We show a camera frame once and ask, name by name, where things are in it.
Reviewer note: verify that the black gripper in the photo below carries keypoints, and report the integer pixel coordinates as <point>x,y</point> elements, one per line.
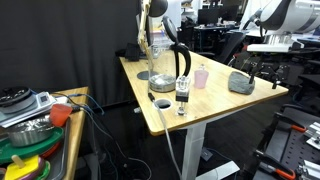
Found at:
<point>271,66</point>

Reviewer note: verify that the grey towel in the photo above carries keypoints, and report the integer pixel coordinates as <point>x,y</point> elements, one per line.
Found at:
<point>239,83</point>

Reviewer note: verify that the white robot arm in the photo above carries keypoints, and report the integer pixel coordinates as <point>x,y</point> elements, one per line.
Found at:
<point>281,19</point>

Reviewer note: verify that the pink plastic cup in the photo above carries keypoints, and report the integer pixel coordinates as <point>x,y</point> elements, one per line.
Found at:
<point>201,76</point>

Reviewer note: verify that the black perforated side table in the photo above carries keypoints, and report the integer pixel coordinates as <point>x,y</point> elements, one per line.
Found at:
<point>287,154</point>

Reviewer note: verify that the glass pepper grinder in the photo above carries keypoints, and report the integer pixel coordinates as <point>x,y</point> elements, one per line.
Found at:
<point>182,93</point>

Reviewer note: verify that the glass electric kettle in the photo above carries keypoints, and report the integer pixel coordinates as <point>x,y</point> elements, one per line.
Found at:
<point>172,66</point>

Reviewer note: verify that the wooden desk lamp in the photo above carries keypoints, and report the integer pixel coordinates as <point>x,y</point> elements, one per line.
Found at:
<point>154,9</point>

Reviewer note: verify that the orange plastic cup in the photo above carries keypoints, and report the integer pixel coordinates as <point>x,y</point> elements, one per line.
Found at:
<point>59,114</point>

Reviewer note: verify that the grey metal tray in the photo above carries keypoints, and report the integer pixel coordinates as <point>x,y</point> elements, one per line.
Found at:
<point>58,160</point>

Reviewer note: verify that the white kitchen scale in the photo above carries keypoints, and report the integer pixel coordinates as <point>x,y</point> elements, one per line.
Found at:
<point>34,105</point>

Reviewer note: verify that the steel bowl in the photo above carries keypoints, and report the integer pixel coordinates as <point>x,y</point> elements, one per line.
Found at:
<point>30,132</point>

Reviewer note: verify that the green plastic plate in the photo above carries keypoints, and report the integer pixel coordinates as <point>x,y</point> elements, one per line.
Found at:
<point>7,149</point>

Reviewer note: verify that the yellow toy block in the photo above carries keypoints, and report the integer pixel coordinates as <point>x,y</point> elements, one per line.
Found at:
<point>21,167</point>

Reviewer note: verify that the orange handled clamp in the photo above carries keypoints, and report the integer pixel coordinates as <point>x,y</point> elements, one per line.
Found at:
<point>294,125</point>

